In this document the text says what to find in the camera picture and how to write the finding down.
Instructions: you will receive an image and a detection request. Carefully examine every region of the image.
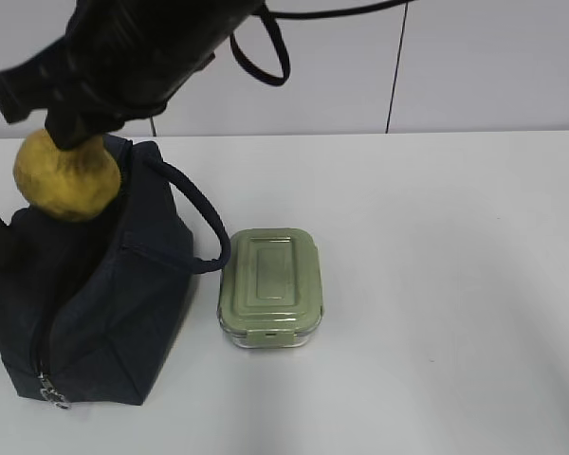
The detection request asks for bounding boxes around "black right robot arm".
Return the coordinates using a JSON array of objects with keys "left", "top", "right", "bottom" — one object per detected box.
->
[{"left": 0, "top": 0, "right": 263, "bottom": 150}]

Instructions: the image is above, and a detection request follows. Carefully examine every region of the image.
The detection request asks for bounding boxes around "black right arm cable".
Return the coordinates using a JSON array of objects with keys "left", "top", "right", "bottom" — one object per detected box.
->
[{"left": 229, "top": 0, "right": 423, "bottom": 88}]

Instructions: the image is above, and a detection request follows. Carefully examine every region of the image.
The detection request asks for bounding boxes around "yellow pear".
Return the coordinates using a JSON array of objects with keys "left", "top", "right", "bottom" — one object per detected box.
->
[{"left": 13, "top": 129, "right": 121, "bottom": 222}]

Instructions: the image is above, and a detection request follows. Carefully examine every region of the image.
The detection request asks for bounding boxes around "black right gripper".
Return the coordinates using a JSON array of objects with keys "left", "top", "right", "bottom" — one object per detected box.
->
[{"left": 0, "top": 18, "right": 217, "bottom": 153}]

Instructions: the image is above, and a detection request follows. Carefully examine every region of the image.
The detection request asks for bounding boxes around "dark navy fabric bag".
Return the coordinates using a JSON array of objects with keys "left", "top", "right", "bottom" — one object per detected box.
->
[{"left": 0, "top": 136, "right": 231, "bottom": 409}]

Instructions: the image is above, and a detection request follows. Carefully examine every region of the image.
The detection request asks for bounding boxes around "green lidded glass container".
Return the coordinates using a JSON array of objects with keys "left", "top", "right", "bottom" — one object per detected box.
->
[{"left": 217, "top": 227, "right": 324, "bottom": 349}]

